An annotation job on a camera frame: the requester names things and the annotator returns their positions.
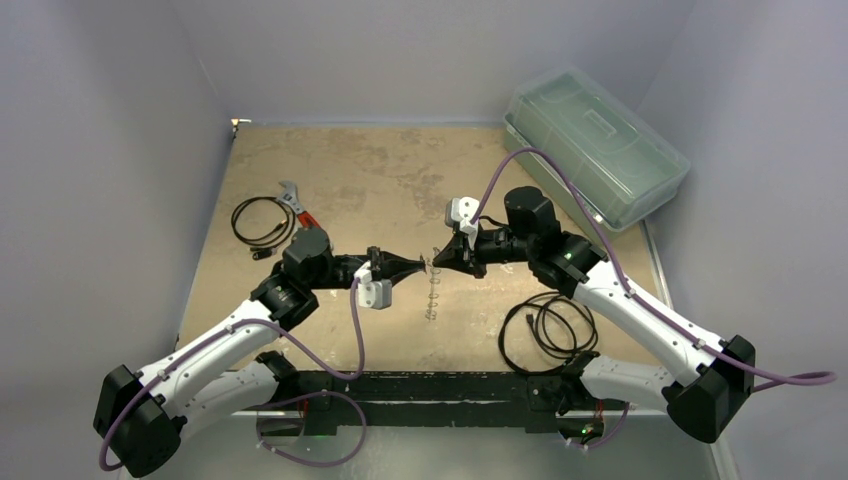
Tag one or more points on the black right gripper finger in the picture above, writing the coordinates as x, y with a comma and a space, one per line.
457, 246
455, 263

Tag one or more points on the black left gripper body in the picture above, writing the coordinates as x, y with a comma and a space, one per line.
373, 255

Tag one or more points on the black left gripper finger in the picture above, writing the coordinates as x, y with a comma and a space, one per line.
391, 260
398, 271

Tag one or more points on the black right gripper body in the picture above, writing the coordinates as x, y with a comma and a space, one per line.
472, 250

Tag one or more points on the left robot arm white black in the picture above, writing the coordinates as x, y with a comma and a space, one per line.
144, 415

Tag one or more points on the red adjustable wrench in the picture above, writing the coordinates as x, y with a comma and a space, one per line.
289, 196

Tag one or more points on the clear plastic storage box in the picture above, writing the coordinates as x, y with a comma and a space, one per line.
622, 167

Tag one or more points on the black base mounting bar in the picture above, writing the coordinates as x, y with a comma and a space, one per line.
535, 404

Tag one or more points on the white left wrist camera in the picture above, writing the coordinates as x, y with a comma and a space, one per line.
370, 292

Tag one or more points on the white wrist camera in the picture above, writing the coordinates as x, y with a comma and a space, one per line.
370, 292
459, 215

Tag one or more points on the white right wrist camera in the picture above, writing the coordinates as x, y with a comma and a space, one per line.
459, 215

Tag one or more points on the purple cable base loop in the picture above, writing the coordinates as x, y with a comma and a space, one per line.
312, 406

